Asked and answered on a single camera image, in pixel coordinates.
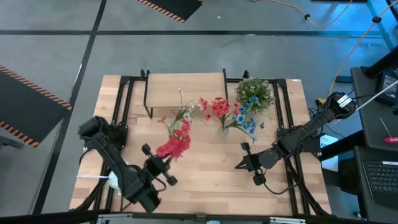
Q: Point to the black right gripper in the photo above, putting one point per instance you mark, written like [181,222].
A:
[264,160]

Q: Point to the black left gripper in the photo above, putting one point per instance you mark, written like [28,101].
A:
[157,167]

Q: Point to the red artificial flower bunch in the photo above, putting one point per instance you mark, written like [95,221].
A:
[175,144]
[220,107]

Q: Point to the diamond-patterned glass vase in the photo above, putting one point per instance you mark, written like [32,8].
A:
[223,132]

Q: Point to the blue artificial flower bunch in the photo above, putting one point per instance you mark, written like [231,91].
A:
[245,121]

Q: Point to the white artificial flower bunch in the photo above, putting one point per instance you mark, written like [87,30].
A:
[182,113]

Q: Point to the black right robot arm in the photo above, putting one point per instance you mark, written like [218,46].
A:
[311,130]

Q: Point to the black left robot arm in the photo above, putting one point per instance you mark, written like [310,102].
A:
[109,152]

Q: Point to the wooden shelf with black legs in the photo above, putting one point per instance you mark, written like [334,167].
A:
[168,90]

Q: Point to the white spot lamp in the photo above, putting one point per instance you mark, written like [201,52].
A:
[112,183]

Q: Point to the white strip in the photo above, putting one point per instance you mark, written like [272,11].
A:
[93,176]

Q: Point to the green potted plant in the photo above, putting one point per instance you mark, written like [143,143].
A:
[258,88]

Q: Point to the white paper sheet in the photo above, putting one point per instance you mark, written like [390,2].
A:
[329,161]

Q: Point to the black side desk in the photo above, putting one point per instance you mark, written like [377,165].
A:
[370,130]

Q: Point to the black laptop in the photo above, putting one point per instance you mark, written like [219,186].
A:
[382,180]

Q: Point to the black mat with striped edge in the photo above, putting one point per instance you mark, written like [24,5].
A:
[18,102]
[174,6]

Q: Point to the black tablet device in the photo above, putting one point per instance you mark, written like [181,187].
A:
[388,90]

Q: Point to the blue metal frame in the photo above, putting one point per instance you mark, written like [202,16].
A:
[387,37]

